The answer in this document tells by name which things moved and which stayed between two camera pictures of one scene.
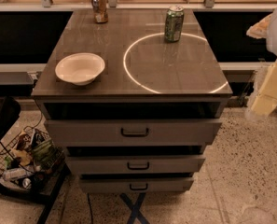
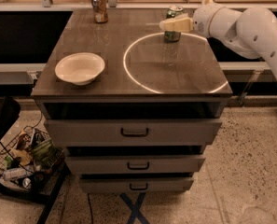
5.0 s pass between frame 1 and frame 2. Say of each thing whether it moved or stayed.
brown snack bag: stayed
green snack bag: stayed
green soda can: stayed
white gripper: moved
